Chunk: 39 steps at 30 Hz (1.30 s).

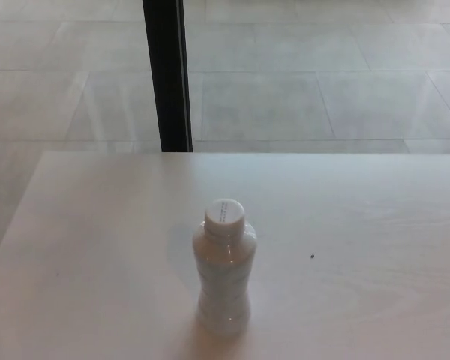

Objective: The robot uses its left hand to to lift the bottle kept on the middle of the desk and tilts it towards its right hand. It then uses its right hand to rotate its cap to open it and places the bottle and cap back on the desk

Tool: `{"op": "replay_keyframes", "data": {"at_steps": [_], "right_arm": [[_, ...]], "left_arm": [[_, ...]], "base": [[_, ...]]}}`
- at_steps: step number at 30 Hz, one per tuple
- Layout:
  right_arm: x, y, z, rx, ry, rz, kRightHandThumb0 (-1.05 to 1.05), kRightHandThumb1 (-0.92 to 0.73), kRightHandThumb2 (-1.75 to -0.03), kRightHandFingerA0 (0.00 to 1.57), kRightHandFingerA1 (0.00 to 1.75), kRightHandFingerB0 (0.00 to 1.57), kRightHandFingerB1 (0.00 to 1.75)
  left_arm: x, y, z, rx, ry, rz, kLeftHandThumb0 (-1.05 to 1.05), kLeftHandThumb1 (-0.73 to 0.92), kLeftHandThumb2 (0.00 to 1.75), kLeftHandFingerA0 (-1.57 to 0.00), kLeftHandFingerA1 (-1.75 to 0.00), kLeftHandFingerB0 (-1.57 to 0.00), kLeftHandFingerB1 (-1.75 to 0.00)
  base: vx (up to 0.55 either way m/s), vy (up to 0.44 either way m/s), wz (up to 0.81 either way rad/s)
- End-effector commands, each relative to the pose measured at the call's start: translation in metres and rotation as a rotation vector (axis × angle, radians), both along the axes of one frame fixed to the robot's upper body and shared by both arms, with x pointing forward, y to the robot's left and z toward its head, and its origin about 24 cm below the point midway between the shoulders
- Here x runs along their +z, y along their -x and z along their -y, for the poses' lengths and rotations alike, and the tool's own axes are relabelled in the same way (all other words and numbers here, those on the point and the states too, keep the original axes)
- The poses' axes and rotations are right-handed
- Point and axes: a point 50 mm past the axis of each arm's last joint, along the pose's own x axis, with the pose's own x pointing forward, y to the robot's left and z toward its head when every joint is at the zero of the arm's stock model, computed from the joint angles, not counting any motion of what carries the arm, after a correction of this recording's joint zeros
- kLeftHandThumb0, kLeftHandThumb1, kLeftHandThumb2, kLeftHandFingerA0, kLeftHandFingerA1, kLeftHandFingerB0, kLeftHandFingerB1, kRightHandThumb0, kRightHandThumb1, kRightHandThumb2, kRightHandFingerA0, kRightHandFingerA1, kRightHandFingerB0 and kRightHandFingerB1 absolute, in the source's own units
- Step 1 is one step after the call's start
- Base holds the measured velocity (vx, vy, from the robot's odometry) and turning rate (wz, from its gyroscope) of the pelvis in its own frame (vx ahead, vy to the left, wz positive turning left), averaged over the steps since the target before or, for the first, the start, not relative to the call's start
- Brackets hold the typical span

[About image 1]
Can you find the white screw cap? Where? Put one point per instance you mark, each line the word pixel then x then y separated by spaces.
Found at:
pixel 225 217

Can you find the black vertical post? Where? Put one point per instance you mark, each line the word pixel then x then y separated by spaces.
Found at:
pixel 168 75

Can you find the white plastic bottle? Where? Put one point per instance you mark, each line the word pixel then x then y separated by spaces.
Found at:
pixel 225 285

